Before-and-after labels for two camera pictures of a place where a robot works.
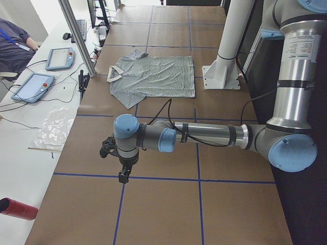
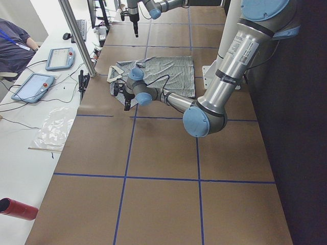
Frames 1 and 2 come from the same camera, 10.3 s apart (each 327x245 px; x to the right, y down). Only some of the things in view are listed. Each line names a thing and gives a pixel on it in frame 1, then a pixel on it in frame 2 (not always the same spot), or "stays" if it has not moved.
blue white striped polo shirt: x=135 y=76 stays
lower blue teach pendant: x=33 y=88 stays
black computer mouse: x=66 y=35 stays
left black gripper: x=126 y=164 -> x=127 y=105
